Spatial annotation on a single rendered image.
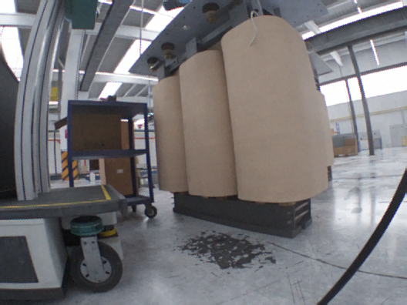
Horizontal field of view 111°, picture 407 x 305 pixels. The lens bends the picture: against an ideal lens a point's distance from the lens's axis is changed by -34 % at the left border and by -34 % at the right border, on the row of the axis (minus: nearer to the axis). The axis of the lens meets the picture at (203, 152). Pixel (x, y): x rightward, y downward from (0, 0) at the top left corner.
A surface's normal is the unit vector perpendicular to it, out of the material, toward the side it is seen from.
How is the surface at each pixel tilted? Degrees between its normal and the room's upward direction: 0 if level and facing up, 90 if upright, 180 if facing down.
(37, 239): 90
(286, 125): 90
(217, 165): 90
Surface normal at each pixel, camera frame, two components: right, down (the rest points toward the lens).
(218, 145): -0.16, -0.04
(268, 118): -0.61, 0.02
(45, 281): 0.49, -0.08
